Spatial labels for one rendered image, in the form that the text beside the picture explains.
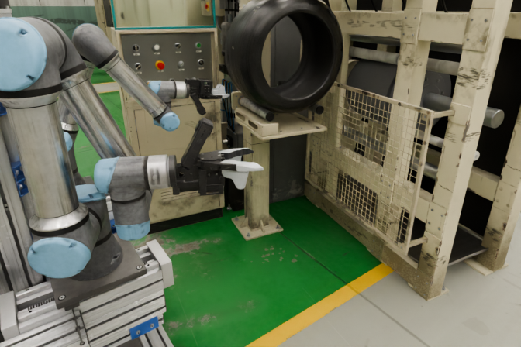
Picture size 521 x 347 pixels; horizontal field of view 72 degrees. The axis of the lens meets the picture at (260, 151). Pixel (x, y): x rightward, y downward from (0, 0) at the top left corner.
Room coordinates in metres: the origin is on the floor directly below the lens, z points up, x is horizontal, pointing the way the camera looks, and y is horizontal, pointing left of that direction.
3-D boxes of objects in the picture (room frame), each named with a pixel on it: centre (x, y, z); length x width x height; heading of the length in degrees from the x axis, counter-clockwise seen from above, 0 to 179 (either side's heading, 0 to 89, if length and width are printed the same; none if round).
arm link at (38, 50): (0.68, 0.44, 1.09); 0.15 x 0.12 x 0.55; 10
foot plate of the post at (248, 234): (2.07, 0.03, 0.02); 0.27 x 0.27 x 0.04; 25
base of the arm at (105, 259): (0.81, 0.47, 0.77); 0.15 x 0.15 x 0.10
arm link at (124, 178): (0.70, 0.30, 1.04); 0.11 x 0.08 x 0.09; 99
